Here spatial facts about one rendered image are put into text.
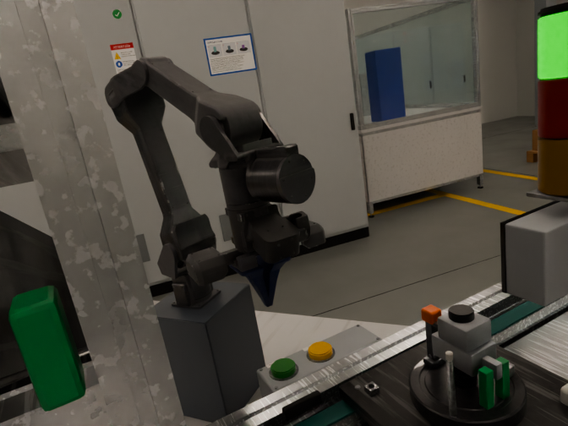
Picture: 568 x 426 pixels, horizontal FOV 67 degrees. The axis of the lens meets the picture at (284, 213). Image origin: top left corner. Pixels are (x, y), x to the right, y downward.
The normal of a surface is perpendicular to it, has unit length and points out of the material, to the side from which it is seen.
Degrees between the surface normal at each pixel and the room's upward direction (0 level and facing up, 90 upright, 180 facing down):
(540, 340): 0
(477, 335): 90
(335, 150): 90
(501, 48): 90
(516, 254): 90
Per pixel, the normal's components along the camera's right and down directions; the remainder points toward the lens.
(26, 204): 0.33, 0.21
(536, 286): -0.87, 0.26
